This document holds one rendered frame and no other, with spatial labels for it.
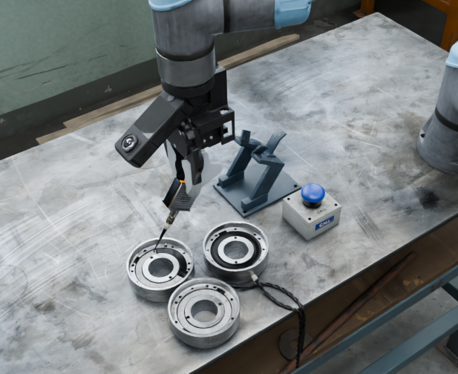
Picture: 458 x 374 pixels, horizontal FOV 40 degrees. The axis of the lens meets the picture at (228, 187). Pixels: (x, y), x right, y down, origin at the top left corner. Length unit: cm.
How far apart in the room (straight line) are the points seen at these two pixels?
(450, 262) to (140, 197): 67
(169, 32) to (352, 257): 49
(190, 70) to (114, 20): 185
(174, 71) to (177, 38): 5
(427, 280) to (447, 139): 32
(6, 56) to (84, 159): 132
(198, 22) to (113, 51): 194
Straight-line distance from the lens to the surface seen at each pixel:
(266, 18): 78
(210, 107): 88
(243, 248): 104
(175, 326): 92
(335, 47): 154
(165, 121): 83
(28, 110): 267
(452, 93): 116
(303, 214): 105
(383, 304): 132
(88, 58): 266
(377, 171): 121
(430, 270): 140
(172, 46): 79
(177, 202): 96
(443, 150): 122
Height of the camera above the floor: 160
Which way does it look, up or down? 44 degrees down
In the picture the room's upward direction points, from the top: 2 degrees counter-clockwise
